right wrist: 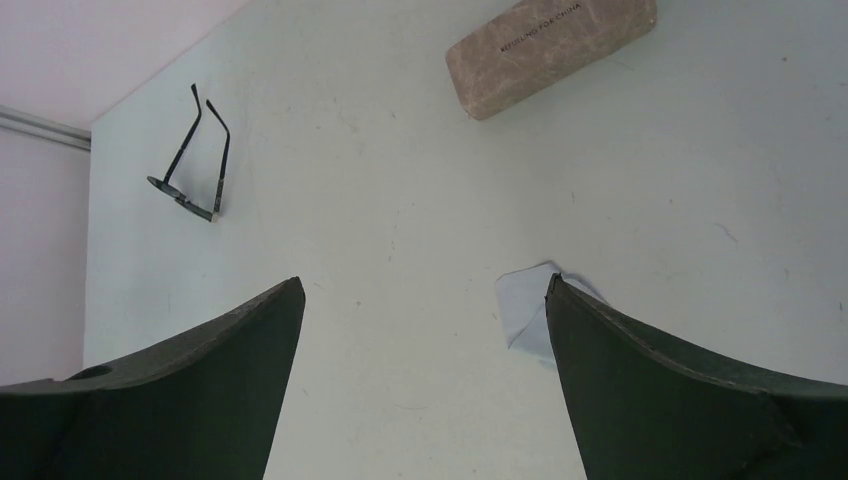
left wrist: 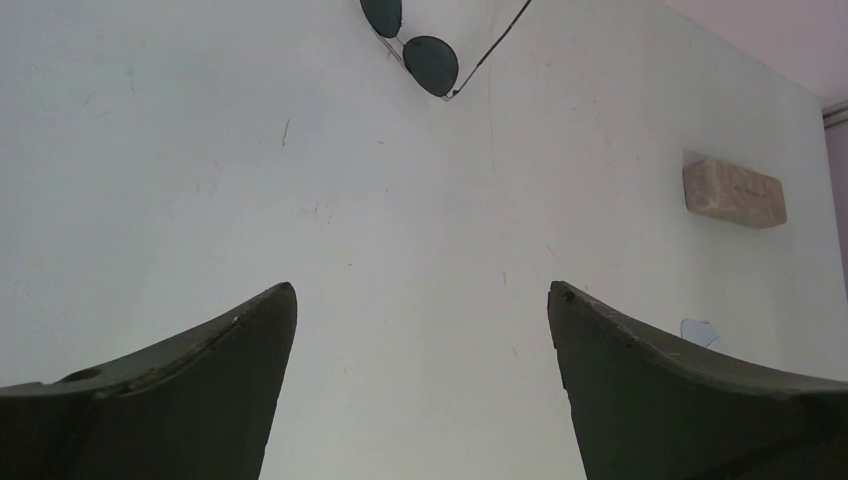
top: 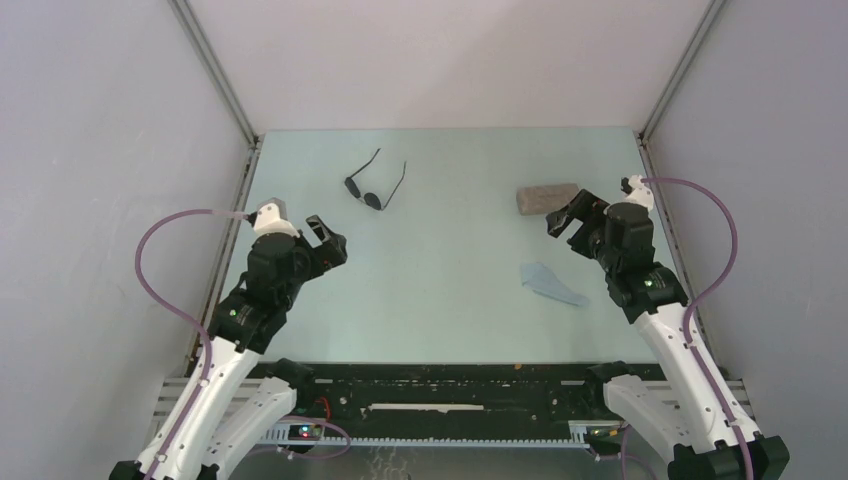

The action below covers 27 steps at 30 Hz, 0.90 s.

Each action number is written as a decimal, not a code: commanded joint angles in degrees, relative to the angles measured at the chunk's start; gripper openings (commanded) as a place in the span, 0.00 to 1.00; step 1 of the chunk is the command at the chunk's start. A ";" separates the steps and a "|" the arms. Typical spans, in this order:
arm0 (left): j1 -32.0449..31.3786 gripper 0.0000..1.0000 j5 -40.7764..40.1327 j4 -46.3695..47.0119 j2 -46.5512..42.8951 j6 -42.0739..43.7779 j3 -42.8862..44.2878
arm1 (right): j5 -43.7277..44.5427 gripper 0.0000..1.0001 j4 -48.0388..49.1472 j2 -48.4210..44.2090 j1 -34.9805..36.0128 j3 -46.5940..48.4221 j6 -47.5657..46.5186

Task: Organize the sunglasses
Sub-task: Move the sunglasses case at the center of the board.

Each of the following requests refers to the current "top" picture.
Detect left aluminium frame post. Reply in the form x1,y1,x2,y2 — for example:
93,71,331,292
167,0,259,148

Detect light blue cleaning cloth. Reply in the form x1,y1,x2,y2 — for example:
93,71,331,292
520,262,590,307

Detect right aluminium frame post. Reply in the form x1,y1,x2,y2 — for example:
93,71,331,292
638,0,729,144

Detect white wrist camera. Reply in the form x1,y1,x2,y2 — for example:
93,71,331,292
247,197,301,238
621,175,655,212

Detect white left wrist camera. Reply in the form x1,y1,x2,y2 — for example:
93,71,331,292
247,197,301,238

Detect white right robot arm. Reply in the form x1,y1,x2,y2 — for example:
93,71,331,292
546,190,790,479

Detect black round sunglasses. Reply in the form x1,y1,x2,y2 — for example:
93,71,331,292
343,148,407,212

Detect aluminium frame post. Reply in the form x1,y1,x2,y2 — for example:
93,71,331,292
638,0,729,144
167,0,259,148

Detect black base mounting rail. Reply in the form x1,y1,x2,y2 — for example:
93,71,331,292
294,363,622,442

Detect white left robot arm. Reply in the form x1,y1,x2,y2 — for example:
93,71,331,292
110,207,347,479

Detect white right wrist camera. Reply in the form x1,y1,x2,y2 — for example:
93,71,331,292
621,175,655,212

